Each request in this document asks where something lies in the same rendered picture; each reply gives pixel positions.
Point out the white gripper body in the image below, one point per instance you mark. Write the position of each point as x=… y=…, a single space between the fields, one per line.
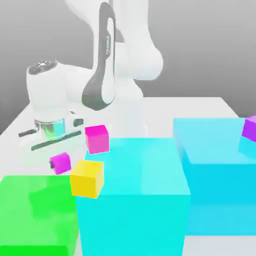
x=60 y=146

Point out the small purple cube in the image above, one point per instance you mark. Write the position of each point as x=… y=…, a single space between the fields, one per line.
x=250 y=129

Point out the small pink cube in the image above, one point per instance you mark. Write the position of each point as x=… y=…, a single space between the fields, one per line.
x=97 y=140

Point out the small magenta cube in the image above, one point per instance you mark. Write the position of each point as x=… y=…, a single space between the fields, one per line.
x=62 y=164

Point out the large cyan box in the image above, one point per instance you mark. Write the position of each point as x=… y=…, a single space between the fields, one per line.
x=136 y=200

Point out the large green box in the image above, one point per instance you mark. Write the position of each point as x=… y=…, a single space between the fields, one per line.
x=36 y=214

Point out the large light blue box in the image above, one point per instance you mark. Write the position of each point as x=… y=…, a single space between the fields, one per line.
x=216 y=180

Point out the small yellow cube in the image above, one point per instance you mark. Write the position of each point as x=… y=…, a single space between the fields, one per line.
x=85 y=180

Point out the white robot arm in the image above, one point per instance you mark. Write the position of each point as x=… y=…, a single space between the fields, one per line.
x=128 y=60

